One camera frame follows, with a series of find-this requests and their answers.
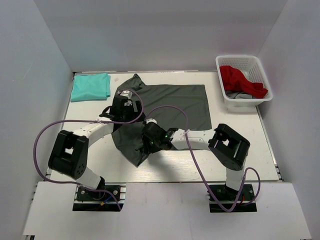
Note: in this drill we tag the folded teal t shirt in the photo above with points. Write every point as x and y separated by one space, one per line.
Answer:
91 87

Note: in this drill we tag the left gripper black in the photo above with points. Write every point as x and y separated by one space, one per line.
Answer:
139 115

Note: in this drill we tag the light grey t shirt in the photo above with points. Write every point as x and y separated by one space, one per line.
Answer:
239 95

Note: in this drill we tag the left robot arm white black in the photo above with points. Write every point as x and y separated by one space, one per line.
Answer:
69 155

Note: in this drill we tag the white plastic basket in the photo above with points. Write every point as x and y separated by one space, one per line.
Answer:
252 69

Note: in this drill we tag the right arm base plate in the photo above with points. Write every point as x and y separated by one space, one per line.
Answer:
227 197

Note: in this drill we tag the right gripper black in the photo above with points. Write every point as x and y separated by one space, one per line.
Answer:
148 149

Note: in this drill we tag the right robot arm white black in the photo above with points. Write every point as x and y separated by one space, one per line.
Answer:
227 145

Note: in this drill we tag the dark grey t shirt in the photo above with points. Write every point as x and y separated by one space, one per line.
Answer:
172 106

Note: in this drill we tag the red t shirt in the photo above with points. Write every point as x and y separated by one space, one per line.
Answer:
235 81

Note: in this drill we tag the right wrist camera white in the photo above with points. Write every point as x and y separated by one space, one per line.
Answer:
149 120

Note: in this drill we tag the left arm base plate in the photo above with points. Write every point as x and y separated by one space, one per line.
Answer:
89 201

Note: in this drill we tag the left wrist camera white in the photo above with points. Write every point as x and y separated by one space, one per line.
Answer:
125 93

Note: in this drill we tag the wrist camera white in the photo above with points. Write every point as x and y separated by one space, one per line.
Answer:
125 93
149 120

